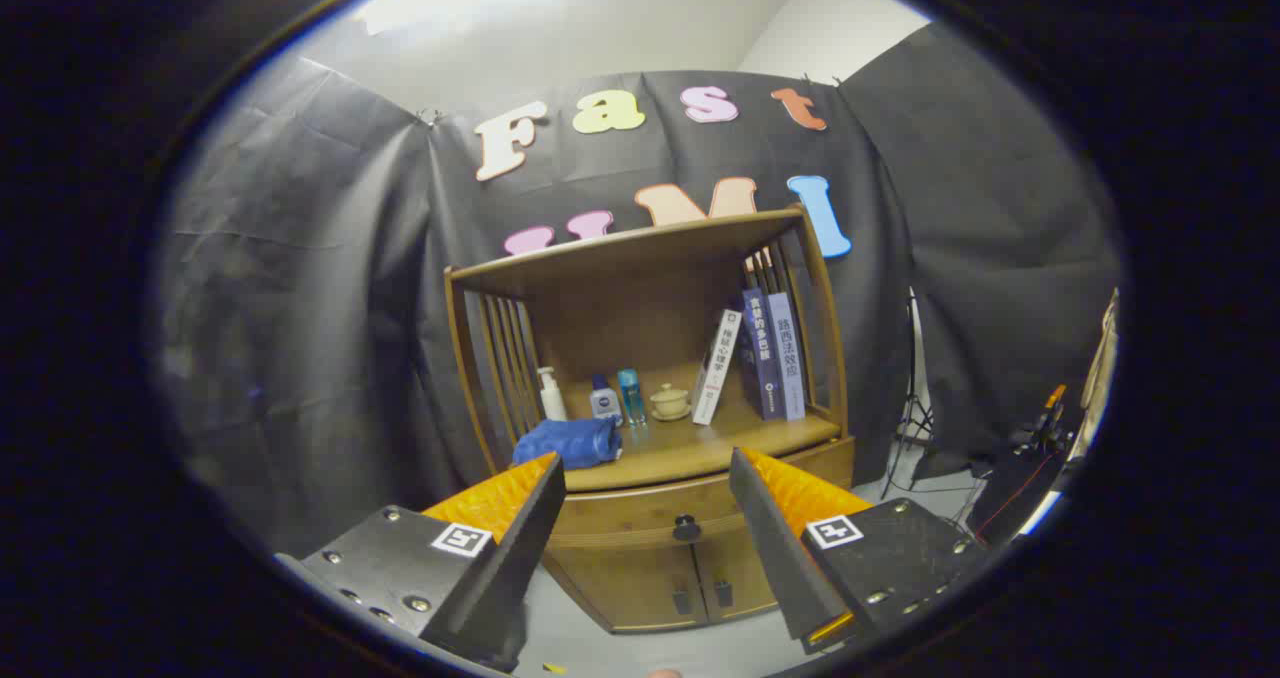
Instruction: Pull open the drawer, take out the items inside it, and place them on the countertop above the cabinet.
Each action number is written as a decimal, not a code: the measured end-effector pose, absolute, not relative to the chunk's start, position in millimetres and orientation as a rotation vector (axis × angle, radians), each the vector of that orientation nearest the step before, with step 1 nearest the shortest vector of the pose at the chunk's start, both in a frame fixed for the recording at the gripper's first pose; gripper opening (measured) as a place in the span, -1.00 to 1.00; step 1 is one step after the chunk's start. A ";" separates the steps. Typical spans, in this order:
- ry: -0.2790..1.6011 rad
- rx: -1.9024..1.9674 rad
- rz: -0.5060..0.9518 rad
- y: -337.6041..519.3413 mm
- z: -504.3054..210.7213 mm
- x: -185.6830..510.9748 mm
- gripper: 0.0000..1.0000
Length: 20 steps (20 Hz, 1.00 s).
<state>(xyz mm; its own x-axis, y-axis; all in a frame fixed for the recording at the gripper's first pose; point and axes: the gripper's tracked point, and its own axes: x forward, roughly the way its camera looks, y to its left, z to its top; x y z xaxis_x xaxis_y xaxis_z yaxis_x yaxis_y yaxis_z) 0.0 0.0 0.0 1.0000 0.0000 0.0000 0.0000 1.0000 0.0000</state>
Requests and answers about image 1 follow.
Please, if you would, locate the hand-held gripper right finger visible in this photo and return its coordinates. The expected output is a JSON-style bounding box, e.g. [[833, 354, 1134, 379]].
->
[[728, 446, 989, 656]]

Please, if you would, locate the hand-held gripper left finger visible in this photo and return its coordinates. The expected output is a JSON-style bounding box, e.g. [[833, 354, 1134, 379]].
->
[[272, 452, 567, 673]]

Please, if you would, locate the wooden drawer with black knob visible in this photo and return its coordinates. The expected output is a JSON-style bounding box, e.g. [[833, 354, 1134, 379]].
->
[[546, 436, 858, 549]]

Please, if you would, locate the wooden cabinet door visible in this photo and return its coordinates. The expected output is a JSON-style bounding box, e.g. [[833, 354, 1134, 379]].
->
[[548, 541, 709, 635], [692, 524, 783, 623]]

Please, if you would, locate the wooden countertop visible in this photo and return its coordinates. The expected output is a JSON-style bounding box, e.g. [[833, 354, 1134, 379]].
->
[[560, 398, 843, 494]]

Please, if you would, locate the wooden cabinet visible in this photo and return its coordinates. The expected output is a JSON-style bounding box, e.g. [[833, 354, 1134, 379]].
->
[[444, 206, 858, 635]]

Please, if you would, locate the folded blue towel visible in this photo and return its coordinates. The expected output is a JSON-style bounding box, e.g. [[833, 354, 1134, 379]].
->
[[512, 416, 624, 471]]

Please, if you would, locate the white pump bottle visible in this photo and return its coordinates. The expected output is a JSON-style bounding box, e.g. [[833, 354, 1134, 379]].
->
[[536, 366, 568, 422]]

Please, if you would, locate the lavender book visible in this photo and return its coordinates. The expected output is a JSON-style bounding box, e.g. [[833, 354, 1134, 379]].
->
[[767, 291, 807, 421]]

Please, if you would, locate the white book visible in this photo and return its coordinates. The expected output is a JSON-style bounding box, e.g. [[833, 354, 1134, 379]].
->
[[691, 308, 743, 426]]

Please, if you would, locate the clear blue bottle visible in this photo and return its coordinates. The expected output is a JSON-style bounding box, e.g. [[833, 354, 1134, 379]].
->
[[616, 368, 647, 427]]

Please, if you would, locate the dark blue book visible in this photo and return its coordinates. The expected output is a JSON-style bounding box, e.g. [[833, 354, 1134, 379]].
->
[[740, 288, 781, 421]]

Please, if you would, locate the black tripod stand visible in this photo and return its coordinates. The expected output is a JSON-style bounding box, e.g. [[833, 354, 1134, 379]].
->
[[880, 293, 936, 499]]

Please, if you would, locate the black floor case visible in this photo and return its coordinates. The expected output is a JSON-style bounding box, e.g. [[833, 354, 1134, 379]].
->
[[965, 448, 1061, 549]]

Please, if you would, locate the black device with orange tip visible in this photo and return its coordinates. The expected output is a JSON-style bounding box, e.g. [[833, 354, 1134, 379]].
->
[[1010, 386, 1071, 459]]

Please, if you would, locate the beige cloth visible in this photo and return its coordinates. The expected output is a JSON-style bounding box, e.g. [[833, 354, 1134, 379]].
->
[[1078, 288, 1121, 464]]

